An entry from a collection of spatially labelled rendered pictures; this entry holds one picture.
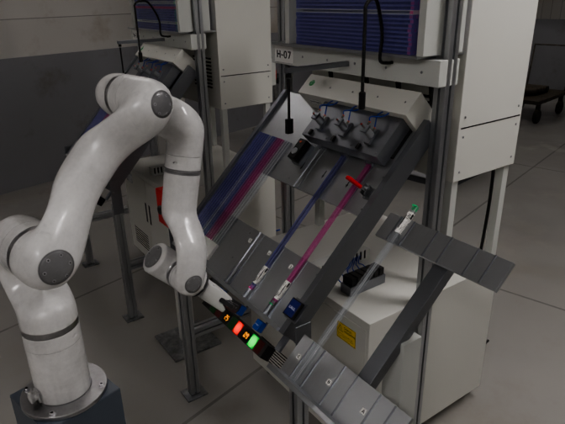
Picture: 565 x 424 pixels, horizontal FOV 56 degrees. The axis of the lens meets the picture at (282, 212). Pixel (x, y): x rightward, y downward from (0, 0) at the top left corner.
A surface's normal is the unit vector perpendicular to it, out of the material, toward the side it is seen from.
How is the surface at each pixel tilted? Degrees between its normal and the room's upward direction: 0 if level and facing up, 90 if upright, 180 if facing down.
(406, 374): 90
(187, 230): 42
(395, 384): 90
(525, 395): 0
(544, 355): 0
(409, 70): 90
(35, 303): 30
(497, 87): 90
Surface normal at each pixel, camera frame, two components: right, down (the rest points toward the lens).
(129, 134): 0.29, 0.70
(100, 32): 0.75, 0.24
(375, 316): -0.02, -0.92
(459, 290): 0.58, 0.30
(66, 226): 0.79, -0.24
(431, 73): -0.82, 0.23
